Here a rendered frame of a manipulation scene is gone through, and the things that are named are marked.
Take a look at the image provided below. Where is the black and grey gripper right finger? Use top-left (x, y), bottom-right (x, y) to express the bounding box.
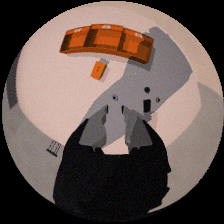
top-left (122, 105), bottom-right (171, 173)

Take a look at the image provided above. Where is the orange rack of bins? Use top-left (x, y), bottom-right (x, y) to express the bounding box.
top-left (60, 24), bottom-right (154, 64)

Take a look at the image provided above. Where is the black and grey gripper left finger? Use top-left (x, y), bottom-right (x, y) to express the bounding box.
top-left (58, 105), bottom-right (108, 175)

